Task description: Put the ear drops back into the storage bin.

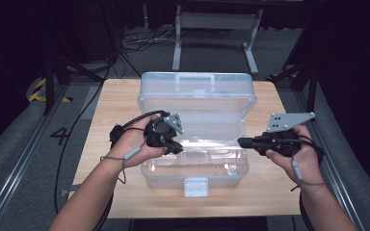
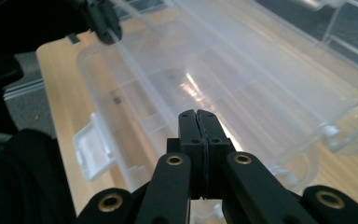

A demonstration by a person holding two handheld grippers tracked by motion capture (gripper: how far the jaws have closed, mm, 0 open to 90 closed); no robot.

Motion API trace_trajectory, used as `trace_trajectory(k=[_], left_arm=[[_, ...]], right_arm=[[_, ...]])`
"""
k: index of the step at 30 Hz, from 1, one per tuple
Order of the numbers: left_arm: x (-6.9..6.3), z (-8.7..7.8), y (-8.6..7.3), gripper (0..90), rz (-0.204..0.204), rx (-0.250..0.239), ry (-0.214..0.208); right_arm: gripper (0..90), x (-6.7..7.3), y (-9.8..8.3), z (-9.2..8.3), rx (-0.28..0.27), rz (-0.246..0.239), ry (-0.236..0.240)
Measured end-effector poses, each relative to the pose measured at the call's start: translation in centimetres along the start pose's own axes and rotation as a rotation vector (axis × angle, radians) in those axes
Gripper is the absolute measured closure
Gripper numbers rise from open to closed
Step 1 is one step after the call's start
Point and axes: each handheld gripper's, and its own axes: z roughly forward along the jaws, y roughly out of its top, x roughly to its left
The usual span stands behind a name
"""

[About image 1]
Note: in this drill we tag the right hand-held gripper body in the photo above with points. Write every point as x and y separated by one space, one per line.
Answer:
279 144

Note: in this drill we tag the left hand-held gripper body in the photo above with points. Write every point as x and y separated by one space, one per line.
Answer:
160 134

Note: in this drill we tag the white dropper bottle blue label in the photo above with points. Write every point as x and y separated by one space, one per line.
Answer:
232 171

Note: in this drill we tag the clear plastic storage box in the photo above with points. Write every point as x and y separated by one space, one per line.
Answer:
199 96

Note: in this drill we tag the person's left hand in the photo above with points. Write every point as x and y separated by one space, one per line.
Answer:
131 144

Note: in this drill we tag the person's right hand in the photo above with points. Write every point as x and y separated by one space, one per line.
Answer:
306 166

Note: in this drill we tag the black metal stand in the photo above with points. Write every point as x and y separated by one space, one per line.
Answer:
311 93
48 83

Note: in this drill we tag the yellow black floor tape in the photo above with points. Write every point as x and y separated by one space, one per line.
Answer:
35 95

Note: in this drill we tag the aluminium floor rail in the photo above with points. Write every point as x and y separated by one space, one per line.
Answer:
334 173
19 163

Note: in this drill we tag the grey metal desk frame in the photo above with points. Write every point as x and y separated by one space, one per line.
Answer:
216 20

